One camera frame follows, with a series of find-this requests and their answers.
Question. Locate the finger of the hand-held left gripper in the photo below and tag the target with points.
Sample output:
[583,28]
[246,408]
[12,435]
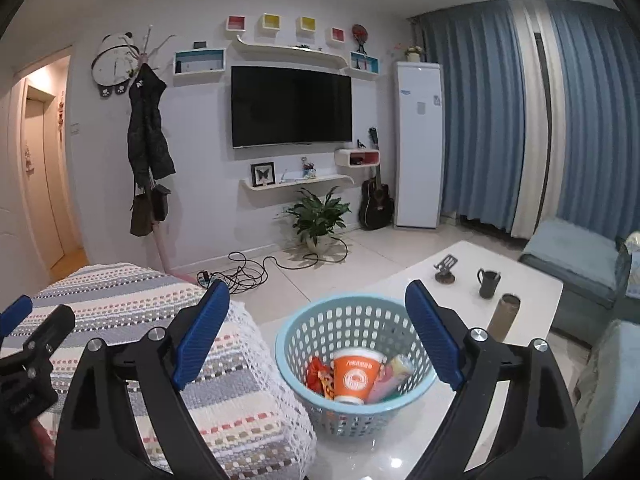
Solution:
[15,312]
[52,330]

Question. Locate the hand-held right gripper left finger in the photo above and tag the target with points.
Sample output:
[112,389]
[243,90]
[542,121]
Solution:
[200,335]

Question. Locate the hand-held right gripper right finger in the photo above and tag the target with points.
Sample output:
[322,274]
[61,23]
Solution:
[432,332]

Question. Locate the pink drink bottle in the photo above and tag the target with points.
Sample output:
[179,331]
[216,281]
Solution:
[395,375]

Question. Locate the orange noodle cup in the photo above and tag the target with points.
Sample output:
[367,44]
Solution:
[356,377]

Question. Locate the light blue plastic basket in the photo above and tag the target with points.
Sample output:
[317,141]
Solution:
[300,317]

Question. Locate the orange packet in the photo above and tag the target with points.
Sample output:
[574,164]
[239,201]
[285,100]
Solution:
[329,389]

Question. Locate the red snack packet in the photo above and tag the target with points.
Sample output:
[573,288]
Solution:
[316,372]

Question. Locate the black power strip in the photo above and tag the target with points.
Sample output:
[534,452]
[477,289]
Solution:
[205,277]

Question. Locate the pink cushion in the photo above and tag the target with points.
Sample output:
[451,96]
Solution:
[42,452]

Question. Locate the metal phone stand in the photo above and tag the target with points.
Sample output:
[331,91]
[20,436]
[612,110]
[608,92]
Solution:
[446,267]

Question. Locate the brown tumbler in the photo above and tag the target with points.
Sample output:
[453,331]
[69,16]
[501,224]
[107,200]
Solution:
[502,320]

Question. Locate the black mug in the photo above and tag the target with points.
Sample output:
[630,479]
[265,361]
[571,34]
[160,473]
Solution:
[489,285]

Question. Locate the striped woven tablecloth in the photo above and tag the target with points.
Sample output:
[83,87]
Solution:
[125,290]

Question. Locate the pink coat rack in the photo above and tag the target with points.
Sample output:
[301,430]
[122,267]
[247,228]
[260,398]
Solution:
[162,250]

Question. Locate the white open door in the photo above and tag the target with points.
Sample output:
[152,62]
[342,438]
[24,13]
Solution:
[10,185]

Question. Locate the corridor end door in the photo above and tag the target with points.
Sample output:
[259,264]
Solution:
[50,185]

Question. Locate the brown hanging bag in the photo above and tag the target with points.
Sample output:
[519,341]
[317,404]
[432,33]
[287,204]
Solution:
[141,215]

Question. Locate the black hanging bag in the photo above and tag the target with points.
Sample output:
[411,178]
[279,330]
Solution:
[161,202]

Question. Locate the black acoustic guitar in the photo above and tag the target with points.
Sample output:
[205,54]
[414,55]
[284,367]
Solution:
[376,205]

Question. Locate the teal sofa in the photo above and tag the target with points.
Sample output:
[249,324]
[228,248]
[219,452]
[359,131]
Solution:
[570,255]

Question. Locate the green potted plant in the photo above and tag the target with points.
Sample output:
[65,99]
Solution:
[315,215]

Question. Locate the framed butterfly picture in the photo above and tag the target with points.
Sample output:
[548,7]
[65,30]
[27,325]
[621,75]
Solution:
[263,174]

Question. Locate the short curved white shelf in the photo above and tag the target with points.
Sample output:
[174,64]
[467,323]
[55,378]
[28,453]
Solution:
[295,184]

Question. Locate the white refrigerator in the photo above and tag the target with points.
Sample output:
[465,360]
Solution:
[417,150]

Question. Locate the pen holder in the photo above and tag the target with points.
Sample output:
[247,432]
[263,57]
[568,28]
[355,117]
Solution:
[310,172]

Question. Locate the red-lined white box shelf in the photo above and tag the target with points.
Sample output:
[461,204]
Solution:
[342,157]

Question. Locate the black padded coat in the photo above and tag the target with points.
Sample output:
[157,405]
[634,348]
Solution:
[147,135]

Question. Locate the cream curtain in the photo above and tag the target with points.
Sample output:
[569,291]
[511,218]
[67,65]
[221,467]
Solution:
[530,135]

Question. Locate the blue curtain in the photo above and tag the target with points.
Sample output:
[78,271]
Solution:
[475,110]

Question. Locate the wide blue-lined box shelf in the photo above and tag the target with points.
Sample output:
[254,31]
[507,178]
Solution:
[200,71]

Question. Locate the small blue-lined box shelf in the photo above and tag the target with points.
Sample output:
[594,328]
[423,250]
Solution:
[365,72]

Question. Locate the small flower vase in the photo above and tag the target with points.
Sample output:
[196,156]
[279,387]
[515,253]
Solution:
[414,54]

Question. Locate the long curved white shelf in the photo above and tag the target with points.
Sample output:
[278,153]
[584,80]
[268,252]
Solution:
[290,51]

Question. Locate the red round fan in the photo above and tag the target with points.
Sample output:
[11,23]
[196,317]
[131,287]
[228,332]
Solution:
[360,32]

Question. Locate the small corridor wall ornament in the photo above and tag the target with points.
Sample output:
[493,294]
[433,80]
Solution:
[27,160]

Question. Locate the wall-mounted black television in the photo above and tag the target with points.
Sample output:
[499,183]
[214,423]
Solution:
[292,107]

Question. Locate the panda wall clock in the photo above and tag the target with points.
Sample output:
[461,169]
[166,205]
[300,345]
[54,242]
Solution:
[112,67]

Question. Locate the red wall cube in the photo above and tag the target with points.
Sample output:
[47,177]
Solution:
[235,23]
[337,35]

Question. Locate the yellow wall cube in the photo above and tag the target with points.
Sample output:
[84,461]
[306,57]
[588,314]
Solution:
[306,24]
[270,21]

